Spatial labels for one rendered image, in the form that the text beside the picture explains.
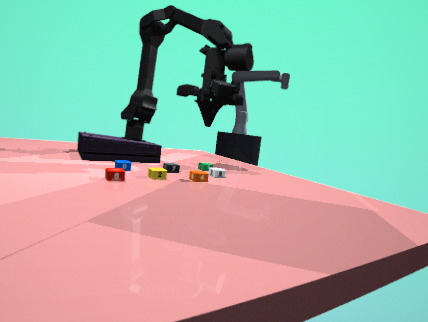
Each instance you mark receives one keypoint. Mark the small green block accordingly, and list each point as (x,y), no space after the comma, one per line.
(204,166)

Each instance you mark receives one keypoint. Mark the blue block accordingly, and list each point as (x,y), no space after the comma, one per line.
(125,165)

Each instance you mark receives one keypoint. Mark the yellow block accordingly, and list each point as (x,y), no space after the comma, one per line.
(157,173)

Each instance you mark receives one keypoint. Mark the orange block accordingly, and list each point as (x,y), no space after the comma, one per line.
(198,176)

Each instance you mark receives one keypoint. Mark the red block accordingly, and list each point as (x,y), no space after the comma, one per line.
(115,174)

